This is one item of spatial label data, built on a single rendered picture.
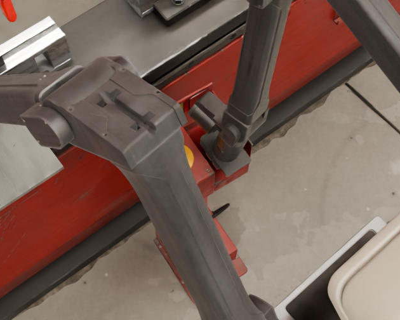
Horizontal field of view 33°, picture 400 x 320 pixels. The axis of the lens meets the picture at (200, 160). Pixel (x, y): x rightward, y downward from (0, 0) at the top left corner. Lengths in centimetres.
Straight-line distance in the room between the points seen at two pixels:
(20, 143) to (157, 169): 65
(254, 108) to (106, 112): 61
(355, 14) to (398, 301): 39
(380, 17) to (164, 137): 42
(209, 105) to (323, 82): 113
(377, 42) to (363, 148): 144
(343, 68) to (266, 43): 138
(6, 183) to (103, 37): 43
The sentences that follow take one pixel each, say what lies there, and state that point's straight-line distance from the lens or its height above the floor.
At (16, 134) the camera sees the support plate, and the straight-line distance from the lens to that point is 128.
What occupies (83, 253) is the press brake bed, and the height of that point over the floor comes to 5.
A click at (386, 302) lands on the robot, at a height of 137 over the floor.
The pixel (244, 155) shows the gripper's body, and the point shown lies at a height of 80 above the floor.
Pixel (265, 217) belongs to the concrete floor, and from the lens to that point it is 224.
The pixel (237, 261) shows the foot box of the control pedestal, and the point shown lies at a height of 1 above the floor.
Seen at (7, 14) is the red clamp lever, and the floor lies 118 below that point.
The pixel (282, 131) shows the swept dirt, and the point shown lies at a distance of 237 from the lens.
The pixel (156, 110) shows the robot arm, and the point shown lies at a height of 155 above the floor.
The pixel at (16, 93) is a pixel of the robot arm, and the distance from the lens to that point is 80.
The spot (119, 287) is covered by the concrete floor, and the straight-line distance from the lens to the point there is 218.
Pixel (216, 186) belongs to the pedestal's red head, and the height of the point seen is 69.
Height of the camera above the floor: 211
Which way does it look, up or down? 66 degrees down
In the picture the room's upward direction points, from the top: straight up
